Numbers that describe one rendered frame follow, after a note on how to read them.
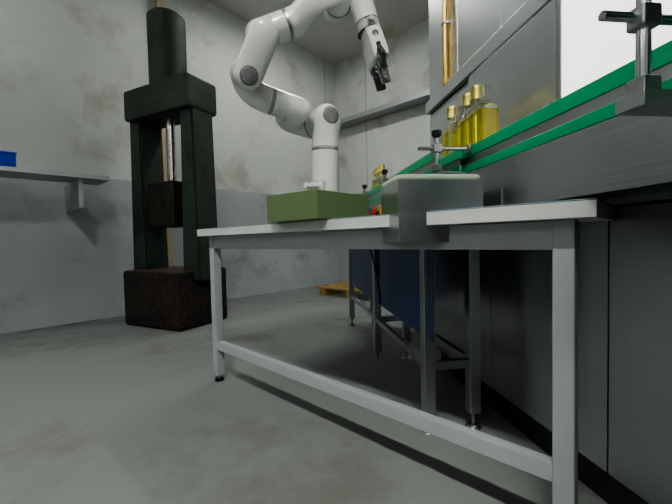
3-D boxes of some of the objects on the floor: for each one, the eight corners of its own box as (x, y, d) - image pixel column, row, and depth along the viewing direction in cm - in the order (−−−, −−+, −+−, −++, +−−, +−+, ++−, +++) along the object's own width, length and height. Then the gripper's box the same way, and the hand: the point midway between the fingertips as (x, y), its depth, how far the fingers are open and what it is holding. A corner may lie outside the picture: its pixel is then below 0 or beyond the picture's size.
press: (194, 309, 362) (184, 50, 353) (238, 321, 304) (228, 11, 295) (118, 321, 313) (105, 21, 304) (154, 338, 255) (139, -33, 246)
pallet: (426, 294, 426) (426, 285, 426) (388, 304, 368) (387, 294, 368) (353, 287, 505) (353, 279, 505) (312, 294, 447) (312, 286, 447)
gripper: (352, 46, 118) (367, 100, 120) (362, 14, 102) (379, 77, 103) (373, 41, 119) (387, 95, 120) (386, 8, 102) (403, 71, 104)
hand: (382, 80), depth 111 cm, fingers open, 5 cm apart
